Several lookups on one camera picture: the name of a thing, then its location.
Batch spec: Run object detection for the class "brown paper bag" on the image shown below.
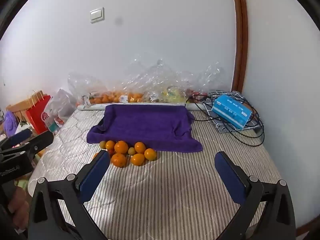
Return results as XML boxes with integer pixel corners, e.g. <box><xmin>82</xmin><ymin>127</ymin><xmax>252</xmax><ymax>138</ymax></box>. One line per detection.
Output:
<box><xmin>5</xmin><ymin>97</ymin><xmax>35</xmax><ymax>120</ymax></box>

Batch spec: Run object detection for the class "white plastic bag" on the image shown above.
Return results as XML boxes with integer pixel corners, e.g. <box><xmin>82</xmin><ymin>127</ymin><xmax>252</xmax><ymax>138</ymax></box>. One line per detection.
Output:
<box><xmin>44</xmin><ymin>88</ymin><xmax>77</xmax><ymax>133</ymax></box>

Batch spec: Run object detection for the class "grey checkered cloth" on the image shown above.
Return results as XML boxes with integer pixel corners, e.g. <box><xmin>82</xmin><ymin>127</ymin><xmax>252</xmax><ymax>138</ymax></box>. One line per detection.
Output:
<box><xmin>202</xmin><ymin>90</ymin><xmax>260</xmax><ymax>133</ymax></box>

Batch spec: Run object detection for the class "red paper bag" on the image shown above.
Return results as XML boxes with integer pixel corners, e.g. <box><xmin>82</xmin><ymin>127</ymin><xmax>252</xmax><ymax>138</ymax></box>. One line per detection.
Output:
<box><xmin>25</xmin><ymin>90</ymin><xmax>52</xmax><ymax>134</ymax></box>

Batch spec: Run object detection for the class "purple towel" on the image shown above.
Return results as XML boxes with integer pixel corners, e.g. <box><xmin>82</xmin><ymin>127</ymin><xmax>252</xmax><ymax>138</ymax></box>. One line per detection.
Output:
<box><xmin>86</xmin><ymin>104</ymin><xmax>203</xmax><ymax>153</ymax></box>

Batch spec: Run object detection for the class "clear bag of tangerines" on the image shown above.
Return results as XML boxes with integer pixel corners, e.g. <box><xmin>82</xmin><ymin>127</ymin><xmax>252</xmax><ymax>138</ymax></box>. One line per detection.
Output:
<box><xmin>110</xmin><ymin>55</ymin><xmax>150</xmax><ymax>103</ymax></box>

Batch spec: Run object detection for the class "clear bag of brown fruits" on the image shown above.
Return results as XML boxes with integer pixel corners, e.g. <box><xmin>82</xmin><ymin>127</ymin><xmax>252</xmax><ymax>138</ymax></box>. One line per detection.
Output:
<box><xmin>146</xmin><ymin>60</ymin><xmax>165</xmax><ymax>103</ymax></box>

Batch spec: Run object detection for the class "person's left hand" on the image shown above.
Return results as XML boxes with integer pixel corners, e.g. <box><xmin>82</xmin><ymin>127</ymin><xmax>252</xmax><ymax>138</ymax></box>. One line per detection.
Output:
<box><xmin>7</xmin><ymin>186</ymin><xmax>31</xmax><ymax>230</ymax></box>

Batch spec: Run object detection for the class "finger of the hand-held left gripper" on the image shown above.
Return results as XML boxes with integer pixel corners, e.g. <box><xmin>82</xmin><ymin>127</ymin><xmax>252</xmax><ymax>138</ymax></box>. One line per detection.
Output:
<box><xmin>25</xmin><ymin>131</ymin><xmax>54</xmax><ymax>156</ymax></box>
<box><xmin>0</xmin><ymin>129</ymin><xmax>33</xmax><ymax>151</ymax></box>

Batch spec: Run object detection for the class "crumpled clear plastic bag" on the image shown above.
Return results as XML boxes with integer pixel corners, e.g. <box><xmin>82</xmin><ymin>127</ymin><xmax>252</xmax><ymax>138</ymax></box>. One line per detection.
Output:
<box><xmin>186</xmin><ymin>61</ymin><xmax>227</xmax><ymax>100</ymax></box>

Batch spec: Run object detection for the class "blue tissue box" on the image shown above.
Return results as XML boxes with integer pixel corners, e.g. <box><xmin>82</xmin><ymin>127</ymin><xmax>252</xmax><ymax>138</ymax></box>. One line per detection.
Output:
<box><xmin>212</xmin><ymin>94</ymin><xmax>253</xmax><ymax>130</ymax></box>

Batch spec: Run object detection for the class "striped quilted mattress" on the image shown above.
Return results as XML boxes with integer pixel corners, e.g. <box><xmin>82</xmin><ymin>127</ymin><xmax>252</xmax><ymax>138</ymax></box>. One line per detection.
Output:
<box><xmin>27</xmin><ymin>109</ymin><xmax>283</xmax><ymax>240</ymax></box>

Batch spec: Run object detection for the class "black cable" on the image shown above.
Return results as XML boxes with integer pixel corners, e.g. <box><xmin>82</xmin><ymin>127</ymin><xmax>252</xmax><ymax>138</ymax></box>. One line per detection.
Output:
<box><xmin>185</xmin><ymin>92</ymin><xmax>265</xmax><ymax>147</ymax></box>

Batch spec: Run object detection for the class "clear bag of yellow fruits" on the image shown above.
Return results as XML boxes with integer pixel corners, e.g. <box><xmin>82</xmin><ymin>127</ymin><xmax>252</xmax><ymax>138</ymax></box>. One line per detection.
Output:
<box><xmin>160</xmin><ymin>67</ymin><xmax>193</xmax><ymax>103</ymax></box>

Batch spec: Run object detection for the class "clear bag of leafy oranges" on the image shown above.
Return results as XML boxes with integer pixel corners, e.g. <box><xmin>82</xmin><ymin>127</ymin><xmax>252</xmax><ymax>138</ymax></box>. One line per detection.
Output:
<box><xmin>68</xmin><ymin>72</ymin><xmax>113</xmax><ymax>105</ymax></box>

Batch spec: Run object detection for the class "brown wooden door frame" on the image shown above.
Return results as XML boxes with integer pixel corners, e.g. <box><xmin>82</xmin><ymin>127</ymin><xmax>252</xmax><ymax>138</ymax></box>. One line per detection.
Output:
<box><xmin>230</xmin><ymin>0</ymin><xmax>248</xmax><ymax>94</ymax></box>

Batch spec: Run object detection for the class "purple plush item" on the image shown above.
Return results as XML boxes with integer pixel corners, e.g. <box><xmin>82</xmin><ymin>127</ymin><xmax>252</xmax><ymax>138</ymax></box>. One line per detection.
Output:
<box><xmin>4</xmin><ymin>111</ymin><xmax>18</xmax><ymax>137</ymax></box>

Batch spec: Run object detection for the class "large orange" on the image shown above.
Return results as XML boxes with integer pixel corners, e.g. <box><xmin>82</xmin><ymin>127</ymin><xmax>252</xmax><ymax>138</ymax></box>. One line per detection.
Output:
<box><xmin>130</xmin><ymin>153</ymin><xmax>146</xmax><ymax>166</ymax></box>
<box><xmin>111</xmin><ymin>153</ymin><xmax>127</xmax><ymax>168</ymax></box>
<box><xmin>114</xmin><ymin>141</ymin><xmax>129</xmax><ymax>154</ymax></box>

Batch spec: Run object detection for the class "brown wooden baseboard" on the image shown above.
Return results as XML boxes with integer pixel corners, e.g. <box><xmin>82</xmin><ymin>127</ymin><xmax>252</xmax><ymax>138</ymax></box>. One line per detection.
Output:
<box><xmin>295</xmin><ymin>217</ymin><xmax>320</xmax><ymax>237</ymax></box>

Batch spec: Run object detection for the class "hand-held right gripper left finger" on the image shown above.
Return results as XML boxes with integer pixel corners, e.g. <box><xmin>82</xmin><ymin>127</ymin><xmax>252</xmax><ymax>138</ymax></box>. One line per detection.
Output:
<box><xmin>27</xmin><ymin>150</ymin><xmax>111</xmax><ymax>240</ymax></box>

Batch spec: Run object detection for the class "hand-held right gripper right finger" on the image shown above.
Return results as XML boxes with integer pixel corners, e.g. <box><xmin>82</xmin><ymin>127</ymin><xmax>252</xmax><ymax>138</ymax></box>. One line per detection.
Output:
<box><xmin>214</xmin><ymin>151</ymin><xmax>297</xmax><ymax>240</ymax></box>

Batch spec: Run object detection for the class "white wall switch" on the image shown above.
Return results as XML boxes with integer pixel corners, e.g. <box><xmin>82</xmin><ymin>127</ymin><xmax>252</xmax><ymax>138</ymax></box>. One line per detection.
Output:
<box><xmin>89</xmin><ymin>7</ymin><xmax>105</xmax><ymax>24</ymax></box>

